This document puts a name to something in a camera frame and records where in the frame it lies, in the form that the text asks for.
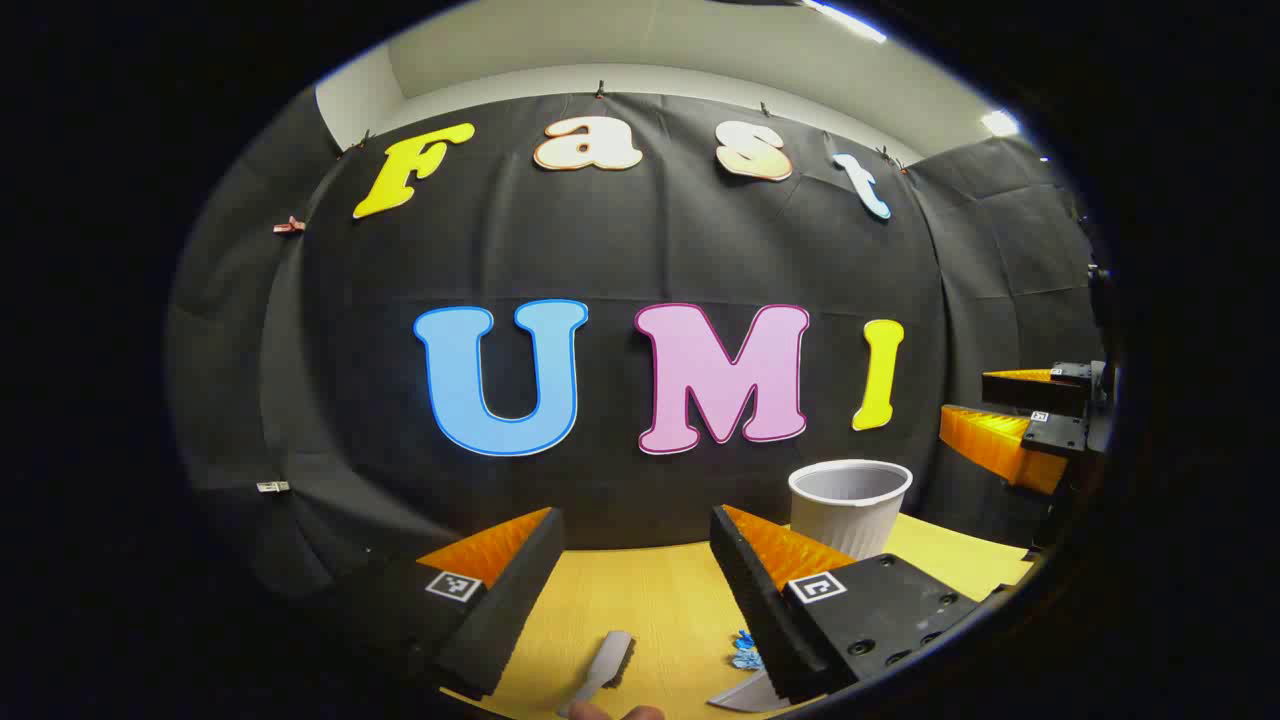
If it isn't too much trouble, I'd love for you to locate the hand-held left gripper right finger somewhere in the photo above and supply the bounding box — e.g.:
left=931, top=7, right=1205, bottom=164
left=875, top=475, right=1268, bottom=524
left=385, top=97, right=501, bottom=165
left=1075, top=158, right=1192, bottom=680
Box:
left=708, top=504, right=1011, bottom=705

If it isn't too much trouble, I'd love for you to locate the grey dustpan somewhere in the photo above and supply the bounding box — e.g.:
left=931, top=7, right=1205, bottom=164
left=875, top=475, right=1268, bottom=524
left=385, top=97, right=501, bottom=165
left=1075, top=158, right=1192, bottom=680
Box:
left=706, top=668, right=786, bottom=713

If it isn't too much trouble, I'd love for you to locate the white ribbed garbage bin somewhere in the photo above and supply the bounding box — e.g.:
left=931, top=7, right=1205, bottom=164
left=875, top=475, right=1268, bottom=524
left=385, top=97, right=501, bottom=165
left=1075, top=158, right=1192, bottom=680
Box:
left=788, top=459, right=914, bottom=561

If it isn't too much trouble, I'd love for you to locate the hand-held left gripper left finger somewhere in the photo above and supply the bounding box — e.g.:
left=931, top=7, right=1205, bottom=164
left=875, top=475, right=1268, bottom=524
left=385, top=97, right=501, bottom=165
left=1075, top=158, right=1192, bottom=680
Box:
left=330, top=506, right=567, bottom=701

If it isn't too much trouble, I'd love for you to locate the wooden desktop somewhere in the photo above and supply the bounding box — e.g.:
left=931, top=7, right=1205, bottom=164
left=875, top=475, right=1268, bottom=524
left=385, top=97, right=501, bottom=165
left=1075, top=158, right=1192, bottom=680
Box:
left=440, top=512, right=1036, bottom=720

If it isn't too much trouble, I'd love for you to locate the small grey broom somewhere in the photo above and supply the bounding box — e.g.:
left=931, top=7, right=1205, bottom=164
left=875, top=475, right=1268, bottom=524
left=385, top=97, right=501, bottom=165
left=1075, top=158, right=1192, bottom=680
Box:
left=555, top=630, right=636, bottom=719

